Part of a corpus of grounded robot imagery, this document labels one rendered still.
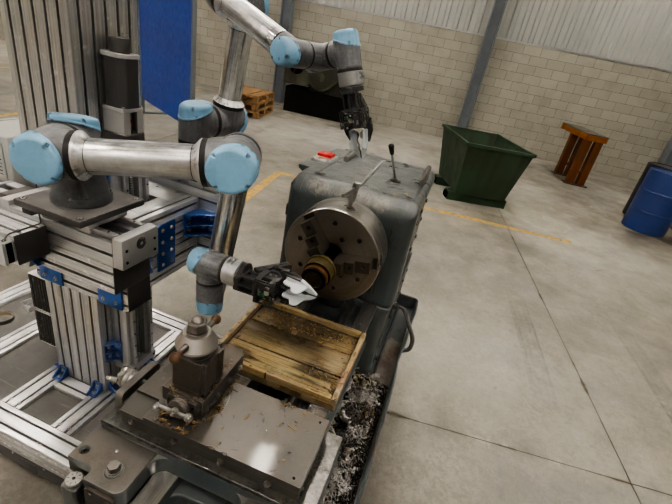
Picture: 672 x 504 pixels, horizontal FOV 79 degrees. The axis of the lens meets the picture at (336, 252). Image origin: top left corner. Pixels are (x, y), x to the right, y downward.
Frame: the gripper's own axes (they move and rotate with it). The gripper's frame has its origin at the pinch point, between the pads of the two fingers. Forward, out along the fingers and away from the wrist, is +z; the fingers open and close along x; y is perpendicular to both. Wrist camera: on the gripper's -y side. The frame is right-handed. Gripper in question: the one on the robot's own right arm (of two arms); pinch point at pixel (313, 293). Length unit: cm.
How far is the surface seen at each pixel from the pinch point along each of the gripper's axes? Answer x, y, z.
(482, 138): -40, -614, 52
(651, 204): -75, -593, 303
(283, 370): -19.5, 10.0, -1.7
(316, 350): -19.6, -1.8, 3.2
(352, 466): -52, 4, 22
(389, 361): -55, -50, 23
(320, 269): 2.6, -8.4, -1.5
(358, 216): 14.3, -24.8, 2.7
